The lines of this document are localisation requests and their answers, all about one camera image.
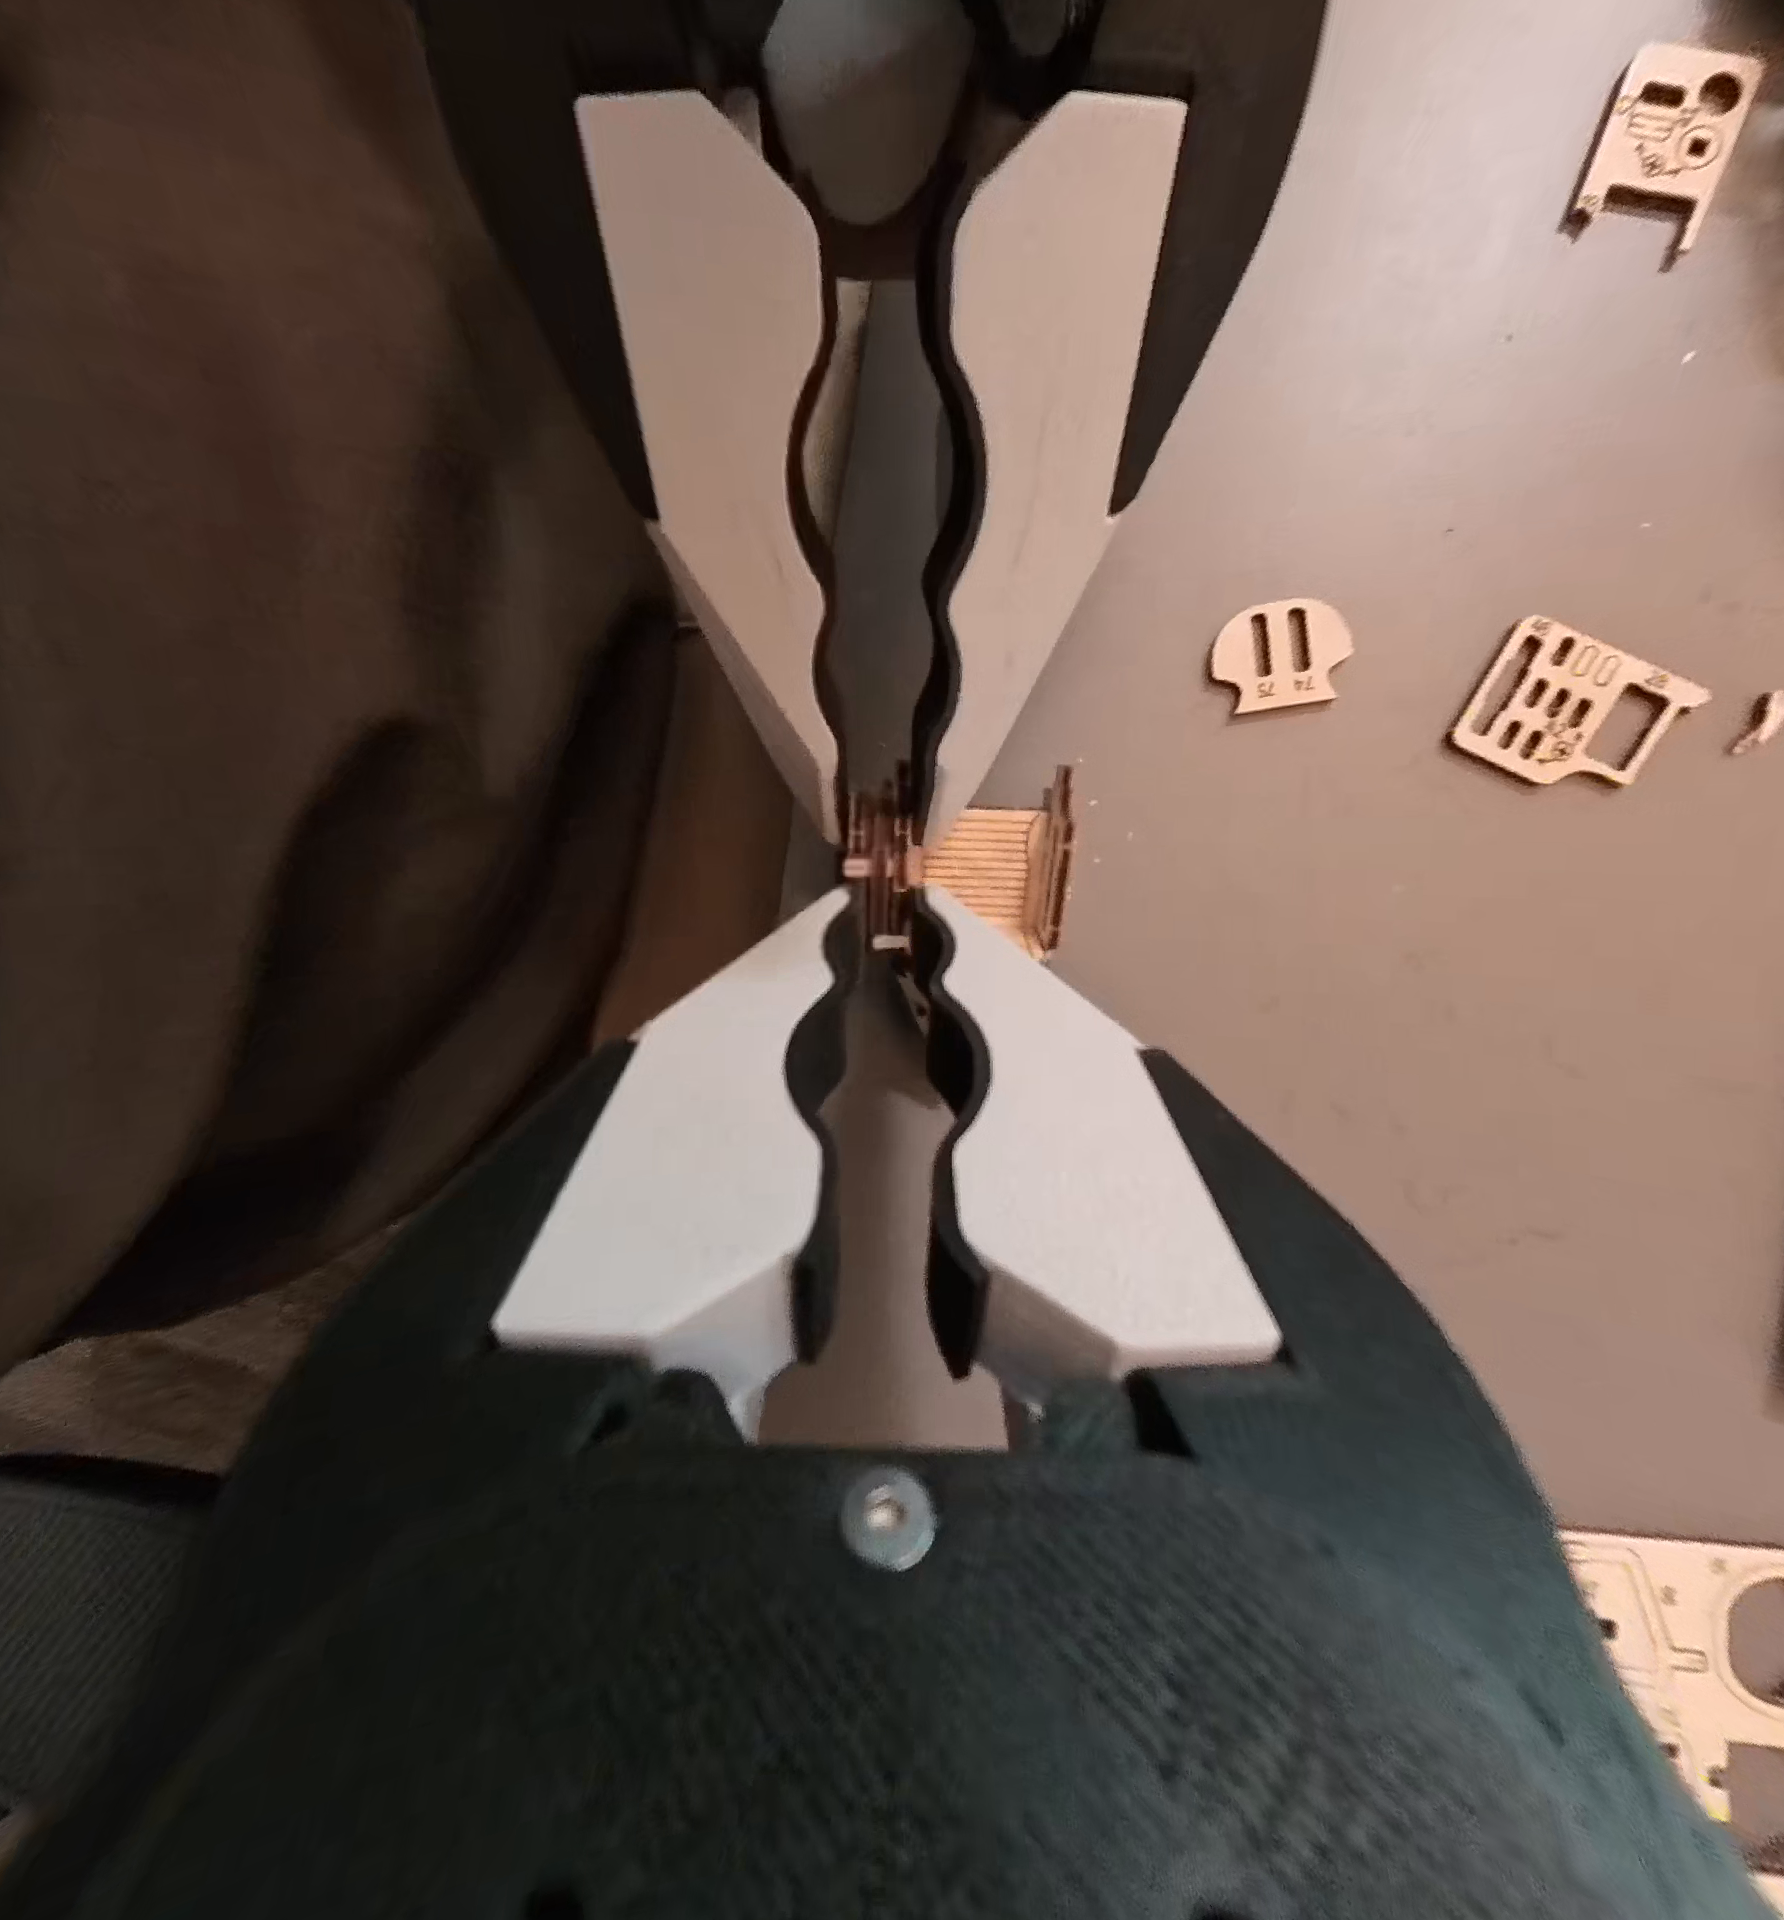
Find notched wooden piece with holes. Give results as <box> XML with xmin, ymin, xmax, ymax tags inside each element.
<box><xmin>1562</xmin><ymin>39</ymin><xmax>1767</xmax><ymax>273</ymax></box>

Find rounded two-slot wooden piece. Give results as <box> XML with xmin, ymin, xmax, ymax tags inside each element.
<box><xmin>1209</xmin><ymin>598</ymin><xmax>1357</xmax><ymax>718</ymax></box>

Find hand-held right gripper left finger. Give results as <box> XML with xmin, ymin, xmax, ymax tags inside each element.
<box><xmin>493</xmin><ymin>885</ymin><xmax>863</xmax><ymax>1441</ymax></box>

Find small wooden puzzle model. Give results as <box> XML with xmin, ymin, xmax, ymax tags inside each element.
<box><xmin>836</xmin><ymin>762</ymin><xmax>1083</xmax><ymax>992</ymax></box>

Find dark textured cushion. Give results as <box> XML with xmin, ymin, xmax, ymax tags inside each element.
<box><xmin>0</xmin><ymin>1474</ymin><xmax>229</xmax><ymax>1823</ymax></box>

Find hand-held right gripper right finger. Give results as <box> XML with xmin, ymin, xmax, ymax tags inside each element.
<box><xmin>915</xmin><ymin>888</ymin><xmax>1284</xmax><ymax>1449</ymax></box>

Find person's dark brown trousers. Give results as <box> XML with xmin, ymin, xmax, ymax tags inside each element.
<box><xmin>0</xmin><ymin>0</ymin><xmax>834</xmax><ymax>1441</ymax></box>

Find slotted rectangular wooden piece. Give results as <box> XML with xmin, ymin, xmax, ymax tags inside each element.
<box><xmin>1449</xmin><ymin>612</ymin><xmax>1715</xmax><ymax>792</ymax></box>

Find wooden puzzle part sheet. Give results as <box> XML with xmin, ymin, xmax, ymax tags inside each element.
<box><xmin>1561</xmin><ymin>1528</ymin><xmax>1784</xmax><ymax>1920</ymax></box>

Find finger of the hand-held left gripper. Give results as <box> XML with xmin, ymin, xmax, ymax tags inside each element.
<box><xmin>915</xmin><ymin>93</ymin><xmax>1187</xmax><ymax>818</ymax></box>
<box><xmin>577</xmin><ymin>91</ymin><xmax>854</xmax><ymax>842</ymax></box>

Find grey woven chair seat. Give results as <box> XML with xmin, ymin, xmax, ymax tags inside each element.
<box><xmin>0</xmin><ymin>1275</ymin><xmax>436</xmax><ymax>1503</ymax></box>

